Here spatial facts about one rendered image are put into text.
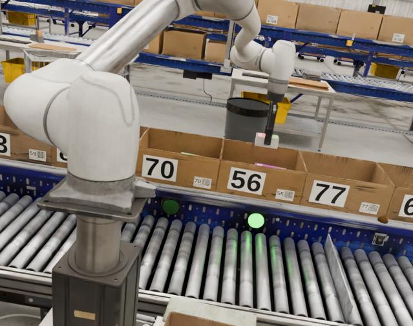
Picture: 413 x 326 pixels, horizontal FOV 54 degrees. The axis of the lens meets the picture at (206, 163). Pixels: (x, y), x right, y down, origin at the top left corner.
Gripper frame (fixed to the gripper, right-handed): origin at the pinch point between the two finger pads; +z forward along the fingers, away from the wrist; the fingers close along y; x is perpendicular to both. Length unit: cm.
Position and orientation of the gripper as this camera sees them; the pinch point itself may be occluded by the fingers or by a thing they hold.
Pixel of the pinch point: (267, 135)
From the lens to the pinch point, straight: 187.6
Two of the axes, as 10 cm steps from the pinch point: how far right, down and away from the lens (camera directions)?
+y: 0.9, -3.8, 9.2
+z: -1.2, 9.1, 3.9
